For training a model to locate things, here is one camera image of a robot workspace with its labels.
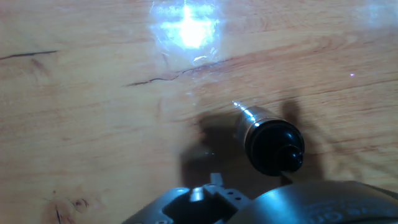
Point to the clear glass jar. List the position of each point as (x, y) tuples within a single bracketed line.
[(252, 116)]

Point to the large wooden board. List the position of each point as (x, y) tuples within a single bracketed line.
[(93, 124)]

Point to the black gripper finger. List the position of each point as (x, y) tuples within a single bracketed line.
[(214, 199)]

